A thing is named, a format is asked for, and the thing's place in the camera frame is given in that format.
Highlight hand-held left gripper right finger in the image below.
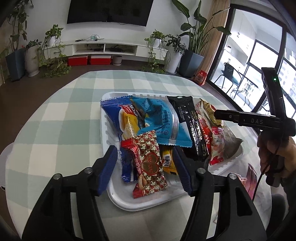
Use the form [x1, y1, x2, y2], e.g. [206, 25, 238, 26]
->
[172, 146, 266, 241]

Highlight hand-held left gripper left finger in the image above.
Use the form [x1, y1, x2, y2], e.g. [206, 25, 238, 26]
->
[22, 145, 118, 241]

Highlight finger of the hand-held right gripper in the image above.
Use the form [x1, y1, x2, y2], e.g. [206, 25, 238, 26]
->
[214, 110, 284, 127]

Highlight yellow orange barcode packet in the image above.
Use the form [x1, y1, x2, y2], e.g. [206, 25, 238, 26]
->
[161, 146, 181, 177]

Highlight dark blue white snack packet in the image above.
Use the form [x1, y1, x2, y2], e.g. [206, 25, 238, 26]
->
[119, 148, 139, 183]

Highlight clear packet dark contents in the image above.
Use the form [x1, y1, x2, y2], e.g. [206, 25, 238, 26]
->
[217, 126, 244, 161]

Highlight red gold heart snack packet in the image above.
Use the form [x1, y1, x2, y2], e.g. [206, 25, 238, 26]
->
[121, 131, 168, 199]

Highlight red white patterned packet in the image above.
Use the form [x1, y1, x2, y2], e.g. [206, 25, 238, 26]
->
[199, 117, 224, 166]

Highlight gold cream snack packet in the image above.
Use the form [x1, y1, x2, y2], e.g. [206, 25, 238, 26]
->
[195, 98, 224, 127]

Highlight white plastic tray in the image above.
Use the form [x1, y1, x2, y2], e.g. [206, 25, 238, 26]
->
[100, 91, 244, 211]

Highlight yellow snack packet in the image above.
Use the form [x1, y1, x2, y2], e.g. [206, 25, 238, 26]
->
[119, 111, 142, 141]

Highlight black long snack packet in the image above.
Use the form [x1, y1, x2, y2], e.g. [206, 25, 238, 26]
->
[166, 95, 210, 162]

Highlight light blue snack packet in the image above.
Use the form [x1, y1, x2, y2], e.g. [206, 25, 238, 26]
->
[129, 97, 193, 148]

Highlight dark blue biscuit packet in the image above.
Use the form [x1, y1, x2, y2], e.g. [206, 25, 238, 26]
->
[100, 95, 142, 139]

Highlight person's right hand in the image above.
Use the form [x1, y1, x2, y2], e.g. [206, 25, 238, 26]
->
[257, 133, 296, 188]

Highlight balcony table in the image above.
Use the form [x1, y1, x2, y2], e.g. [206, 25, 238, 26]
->
[231, 77, 260, 99]

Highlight glass balcony door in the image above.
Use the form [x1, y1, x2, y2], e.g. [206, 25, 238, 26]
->
[207, 7, 296, 114]

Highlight black balcony chair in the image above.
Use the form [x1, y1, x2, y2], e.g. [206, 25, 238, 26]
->
[215, 62, 241, 90]

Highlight pink foil packet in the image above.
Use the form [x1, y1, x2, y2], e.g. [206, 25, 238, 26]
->
[238, 163, 258, 200]

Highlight red gift bag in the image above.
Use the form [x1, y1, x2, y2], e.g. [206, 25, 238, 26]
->
[193, 70, 208, 87]

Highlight grey-blue square plant pot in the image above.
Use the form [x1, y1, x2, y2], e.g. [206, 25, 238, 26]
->
[179, 50, 204, 78]

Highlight beige curtain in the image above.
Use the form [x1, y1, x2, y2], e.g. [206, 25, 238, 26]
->
[202, 0, 234, 80]

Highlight white round tall pot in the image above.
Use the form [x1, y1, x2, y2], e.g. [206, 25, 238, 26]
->
[164, 45, 183, 75]

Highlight large broadleaf plant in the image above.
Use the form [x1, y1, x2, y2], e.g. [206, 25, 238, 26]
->
[172, 0, 232, 55]

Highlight green shrub plant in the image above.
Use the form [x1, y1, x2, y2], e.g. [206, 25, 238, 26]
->
[165, 34, 187, 55]

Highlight red storage box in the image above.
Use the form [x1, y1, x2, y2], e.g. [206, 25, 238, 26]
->
[90, 55, 112, 65]
[68, 56, 89, 67]

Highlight trailing vine plant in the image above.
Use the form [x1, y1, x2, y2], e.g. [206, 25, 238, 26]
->
[39, 45, 73, 79]

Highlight potted vine plant white pot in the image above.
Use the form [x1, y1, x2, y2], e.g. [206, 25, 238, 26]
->
[142, 30, 168, 75]

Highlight white television cabinet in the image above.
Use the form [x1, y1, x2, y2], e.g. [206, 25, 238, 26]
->
[52, 38, 168, 58]

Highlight white ribbed plant pot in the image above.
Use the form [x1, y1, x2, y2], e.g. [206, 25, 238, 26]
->
[25, 45, 41, 77]

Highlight blue square plant pot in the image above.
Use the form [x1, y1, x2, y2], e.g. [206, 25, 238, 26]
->
[6, 49, 26, 82]

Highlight small potted plant white pot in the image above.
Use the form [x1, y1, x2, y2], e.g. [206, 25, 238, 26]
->
[44, 24, 64, 47]

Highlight small bushy plant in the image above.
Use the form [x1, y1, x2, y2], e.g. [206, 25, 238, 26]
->
[25, 39, 42, 49]

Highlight tall leafy plant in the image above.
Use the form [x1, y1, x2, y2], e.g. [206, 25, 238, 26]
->
[0, 0, 30, 57]

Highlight black cable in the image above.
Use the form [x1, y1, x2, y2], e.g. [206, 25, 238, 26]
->
[251, 148, 278, 202]

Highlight black wall television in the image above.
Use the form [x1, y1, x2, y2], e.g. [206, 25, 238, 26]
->
[67, 0, 154, 27]

